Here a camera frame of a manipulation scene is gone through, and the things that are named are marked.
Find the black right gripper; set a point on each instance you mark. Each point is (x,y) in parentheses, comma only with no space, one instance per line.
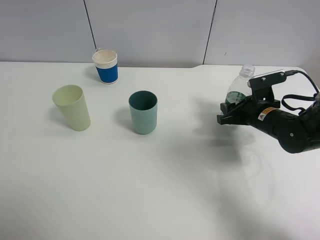
(260,115)

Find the clear water bottle green label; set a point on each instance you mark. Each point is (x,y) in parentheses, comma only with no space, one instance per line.
(239,88)

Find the teal plastic cup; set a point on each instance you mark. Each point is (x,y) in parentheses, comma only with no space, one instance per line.
(143,107)

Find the blue white paper cup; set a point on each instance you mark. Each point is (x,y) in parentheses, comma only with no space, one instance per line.
(106,63)

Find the pale green plastic cup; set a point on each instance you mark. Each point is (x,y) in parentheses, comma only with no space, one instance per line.
(70,100)

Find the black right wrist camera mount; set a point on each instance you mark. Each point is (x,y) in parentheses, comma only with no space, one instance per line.
(261,85)

